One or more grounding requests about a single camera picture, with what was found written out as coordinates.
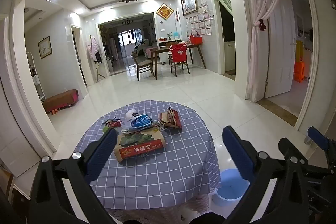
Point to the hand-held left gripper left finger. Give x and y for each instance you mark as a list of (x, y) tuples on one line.
[(102, 153)]

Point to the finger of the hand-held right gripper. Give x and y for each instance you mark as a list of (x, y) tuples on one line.
[(317, 138), (287, 145)]

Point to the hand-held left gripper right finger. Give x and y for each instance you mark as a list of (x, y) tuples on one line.
[(236, 150)]

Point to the green wrapper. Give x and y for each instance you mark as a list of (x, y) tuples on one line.
[(106, 129)]

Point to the small red wrapper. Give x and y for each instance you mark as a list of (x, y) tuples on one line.
[(115, 123)]

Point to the light blue waste bin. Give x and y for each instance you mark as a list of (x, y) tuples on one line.
[(231, 190)]

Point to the brown paper bag red label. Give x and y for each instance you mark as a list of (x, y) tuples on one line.
[(141, 148)]

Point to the white tissue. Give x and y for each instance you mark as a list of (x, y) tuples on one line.
[(130, 115)]

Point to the blue white packet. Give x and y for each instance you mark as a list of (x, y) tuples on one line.
[(139, 123)]

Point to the silver wrapper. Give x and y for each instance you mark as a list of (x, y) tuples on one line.
[(157, 125)]

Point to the brown red carton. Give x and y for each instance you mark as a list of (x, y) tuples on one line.
[(172, 119)]

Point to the grey door stopper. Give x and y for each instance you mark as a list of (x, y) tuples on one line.
[(307, 140)]

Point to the brown pink bench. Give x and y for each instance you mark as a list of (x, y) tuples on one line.
[(60, 100)]

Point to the blue-grey checked tablecloth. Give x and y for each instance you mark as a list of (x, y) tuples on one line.
[(170, 166)]

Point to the orange plastic stool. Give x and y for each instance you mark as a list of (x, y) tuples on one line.
[(299, 71)]

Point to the brown doormat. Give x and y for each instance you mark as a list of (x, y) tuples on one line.
[(231, 72)]

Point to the wooden coat stand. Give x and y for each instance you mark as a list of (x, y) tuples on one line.
[(99, 74)]

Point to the white standing rack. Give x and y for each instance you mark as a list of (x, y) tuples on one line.
[(39, 92)]

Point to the yellow board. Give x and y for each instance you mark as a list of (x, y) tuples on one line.
[(298, 50)]

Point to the white appliance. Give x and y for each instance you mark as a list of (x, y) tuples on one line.
[(230, 56)]

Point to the pink door curtain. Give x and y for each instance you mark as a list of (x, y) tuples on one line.
[(256, 56)]

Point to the white door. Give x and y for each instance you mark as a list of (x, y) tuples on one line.
[(281, 50)]

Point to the wooden dining chair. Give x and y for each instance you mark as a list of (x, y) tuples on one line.
[(143, 64), (181, 67)]

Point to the pink jacket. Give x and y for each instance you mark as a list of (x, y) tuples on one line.
[(92, 49)]

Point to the grey sofa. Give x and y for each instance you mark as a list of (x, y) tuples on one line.
[(141, 48)]

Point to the red white garment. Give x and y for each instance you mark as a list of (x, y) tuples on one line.
[(178, 54)]

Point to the wooden dining table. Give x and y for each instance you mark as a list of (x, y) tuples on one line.
[(162, 50)]

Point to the framed flower painting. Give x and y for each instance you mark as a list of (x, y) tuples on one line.
[(44, 47)]

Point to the dark red bow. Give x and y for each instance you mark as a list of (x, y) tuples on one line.
[(262, 25)]

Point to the white sideboard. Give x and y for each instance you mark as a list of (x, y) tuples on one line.
[(162, 43)]

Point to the light blue container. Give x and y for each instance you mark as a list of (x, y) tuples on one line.
[(176, 35)]

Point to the small black chandelier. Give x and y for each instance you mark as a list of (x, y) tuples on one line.
[(127, 22)]

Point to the red hanging ornament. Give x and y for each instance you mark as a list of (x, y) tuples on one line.
[(177, 15)]

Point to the group of wall certificates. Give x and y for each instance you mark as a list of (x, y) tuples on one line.
[(199, 22)]

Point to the framed wall picture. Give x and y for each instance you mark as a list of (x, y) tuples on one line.
[(189, 5)]

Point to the red gold diamond wall decoration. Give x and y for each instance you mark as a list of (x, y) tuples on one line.
[(164, 11)]

